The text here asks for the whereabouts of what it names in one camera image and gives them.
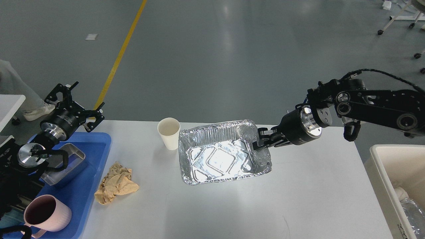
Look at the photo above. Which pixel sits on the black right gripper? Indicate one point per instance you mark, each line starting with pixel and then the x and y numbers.
pixel 297 127

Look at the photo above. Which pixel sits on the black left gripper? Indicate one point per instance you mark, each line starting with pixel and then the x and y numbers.
pixel 63 121

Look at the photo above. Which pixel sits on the small steel tray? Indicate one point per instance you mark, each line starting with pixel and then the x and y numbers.
pixel 76 164

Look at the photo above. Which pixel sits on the aluminium foil tray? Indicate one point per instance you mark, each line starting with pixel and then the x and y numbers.
pixel 221 152

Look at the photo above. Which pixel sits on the brown paper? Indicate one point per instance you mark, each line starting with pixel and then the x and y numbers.
pixel 118 181

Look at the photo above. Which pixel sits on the white paper cup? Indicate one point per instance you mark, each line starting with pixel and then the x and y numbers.
pixel 169 129

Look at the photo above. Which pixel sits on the pink ribbed mug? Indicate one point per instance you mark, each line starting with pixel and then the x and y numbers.
pixel 48 214

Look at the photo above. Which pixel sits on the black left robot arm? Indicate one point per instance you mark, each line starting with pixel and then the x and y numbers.
pixel 23 165

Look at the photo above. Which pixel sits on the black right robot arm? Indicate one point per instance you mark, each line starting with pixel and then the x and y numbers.
pixel 402 110

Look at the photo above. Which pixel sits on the white sneaker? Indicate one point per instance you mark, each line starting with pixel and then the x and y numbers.
pixel 45 109

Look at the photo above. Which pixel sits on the white side table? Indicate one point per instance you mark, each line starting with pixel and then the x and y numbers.
pixel 9 104

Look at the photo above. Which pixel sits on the person's leg in grey trousers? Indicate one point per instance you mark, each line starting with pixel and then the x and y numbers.
pixel 11 83

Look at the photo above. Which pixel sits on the blue plastic tray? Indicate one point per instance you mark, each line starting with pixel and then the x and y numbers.
pixel 78 193

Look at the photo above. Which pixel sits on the beige waste bin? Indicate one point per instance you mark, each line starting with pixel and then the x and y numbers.
pixel 397 172

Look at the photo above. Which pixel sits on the clear plastic bottle in bin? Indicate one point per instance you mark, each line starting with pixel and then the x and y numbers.
pixel 413 212

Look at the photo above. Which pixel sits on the white rolling stand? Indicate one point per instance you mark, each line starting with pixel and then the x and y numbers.
pixel 419 15

